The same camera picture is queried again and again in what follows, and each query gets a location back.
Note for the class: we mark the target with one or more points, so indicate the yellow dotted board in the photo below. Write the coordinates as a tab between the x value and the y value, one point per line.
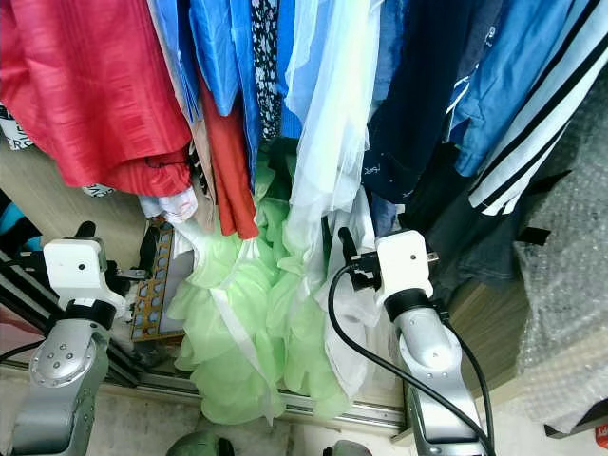
152	285

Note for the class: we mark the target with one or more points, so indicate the white sheer garment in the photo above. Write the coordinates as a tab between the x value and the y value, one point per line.
328	142

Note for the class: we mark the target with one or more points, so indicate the blue denim shirt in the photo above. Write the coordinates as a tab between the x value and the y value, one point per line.
513	76

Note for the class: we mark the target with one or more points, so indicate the white garment with black print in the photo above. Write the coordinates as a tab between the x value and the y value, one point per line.
14	133

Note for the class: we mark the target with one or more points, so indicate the dark grey garment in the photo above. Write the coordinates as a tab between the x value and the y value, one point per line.
484	247

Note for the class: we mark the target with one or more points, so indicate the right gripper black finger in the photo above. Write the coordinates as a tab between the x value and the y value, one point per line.
348	247

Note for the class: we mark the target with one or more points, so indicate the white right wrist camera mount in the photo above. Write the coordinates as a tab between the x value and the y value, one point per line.
404	261

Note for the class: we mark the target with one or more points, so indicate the metal sliding door rail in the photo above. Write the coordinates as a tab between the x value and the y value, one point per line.
370	415

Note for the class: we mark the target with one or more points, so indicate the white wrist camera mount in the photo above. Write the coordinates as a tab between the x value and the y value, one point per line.
76	271
404	261

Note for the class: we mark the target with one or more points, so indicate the white pink patterned garment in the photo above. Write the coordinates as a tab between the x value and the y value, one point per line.
166	204

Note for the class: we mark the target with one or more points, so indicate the black cyan garment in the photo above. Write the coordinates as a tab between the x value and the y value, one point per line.
9	218

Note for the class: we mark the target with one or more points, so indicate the black floral hanging garment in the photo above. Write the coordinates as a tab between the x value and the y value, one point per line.
264	66

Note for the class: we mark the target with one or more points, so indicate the grey robot left leg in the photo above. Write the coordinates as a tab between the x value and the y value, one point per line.
199	445

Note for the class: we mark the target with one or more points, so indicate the blue knit garment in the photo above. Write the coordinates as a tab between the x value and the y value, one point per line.
288	104

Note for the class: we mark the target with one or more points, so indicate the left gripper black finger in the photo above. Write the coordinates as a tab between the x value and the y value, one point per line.
87	231
147	252

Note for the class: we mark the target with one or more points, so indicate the navy hanging garment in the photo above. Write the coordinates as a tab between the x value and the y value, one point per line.
418	95

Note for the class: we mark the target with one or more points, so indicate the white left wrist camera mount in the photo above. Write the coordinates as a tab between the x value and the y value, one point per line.
76	271

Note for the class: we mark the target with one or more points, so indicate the orange hanging garment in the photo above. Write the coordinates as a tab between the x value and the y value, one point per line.
228	180

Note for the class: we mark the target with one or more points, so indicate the red hanging garment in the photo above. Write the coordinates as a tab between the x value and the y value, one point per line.
95	85

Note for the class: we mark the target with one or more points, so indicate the black white striped garment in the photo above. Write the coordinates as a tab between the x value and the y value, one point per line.
532	142

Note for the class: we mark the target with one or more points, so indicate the green ruffled dress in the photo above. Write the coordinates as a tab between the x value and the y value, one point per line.
228	323

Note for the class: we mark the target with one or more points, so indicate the light blue hanging garment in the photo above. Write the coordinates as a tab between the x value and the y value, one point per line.
218	57

